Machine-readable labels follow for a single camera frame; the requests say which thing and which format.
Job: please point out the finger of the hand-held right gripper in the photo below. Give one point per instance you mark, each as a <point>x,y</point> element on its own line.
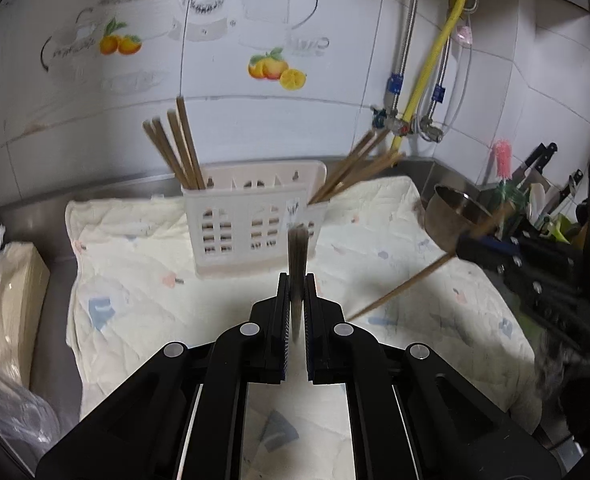
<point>485,244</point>
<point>495,262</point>

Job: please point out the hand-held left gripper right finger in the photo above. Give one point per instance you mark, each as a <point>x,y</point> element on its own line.
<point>310,310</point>

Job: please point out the cream plastic utensil holder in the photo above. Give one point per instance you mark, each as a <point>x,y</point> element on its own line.
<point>245,230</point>

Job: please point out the green plastic item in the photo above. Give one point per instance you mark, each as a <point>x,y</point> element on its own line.
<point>557,225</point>

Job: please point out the pink wall hook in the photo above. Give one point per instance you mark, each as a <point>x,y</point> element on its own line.
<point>465,35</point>

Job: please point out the pink bottle brush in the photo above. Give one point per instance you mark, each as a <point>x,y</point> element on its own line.
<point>502,165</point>

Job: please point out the metal angle valve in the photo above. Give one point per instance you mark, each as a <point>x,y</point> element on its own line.
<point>431,131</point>

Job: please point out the white quilted printed mat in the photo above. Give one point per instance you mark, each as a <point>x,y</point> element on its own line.
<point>140,280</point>

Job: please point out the wooden chopstick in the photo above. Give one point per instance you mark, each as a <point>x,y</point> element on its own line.
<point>167,156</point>
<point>185,149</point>
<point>400,290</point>
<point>360,161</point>
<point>175,153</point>
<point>370,169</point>
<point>380,170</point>
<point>342,167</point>
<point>191,140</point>
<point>297,260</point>

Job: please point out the clear plastic bag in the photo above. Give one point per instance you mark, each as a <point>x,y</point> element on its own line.
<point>5,410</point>

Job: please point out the beige box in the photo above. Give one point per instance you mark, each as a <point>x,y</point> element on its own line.
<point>10,300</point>

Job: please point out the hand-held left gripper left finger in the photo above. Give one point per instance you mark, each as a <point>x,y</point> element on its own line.
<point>285,310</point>

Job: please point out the stainless steel pot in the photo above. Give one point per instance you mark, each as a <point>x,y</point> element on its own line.
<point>455,215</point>

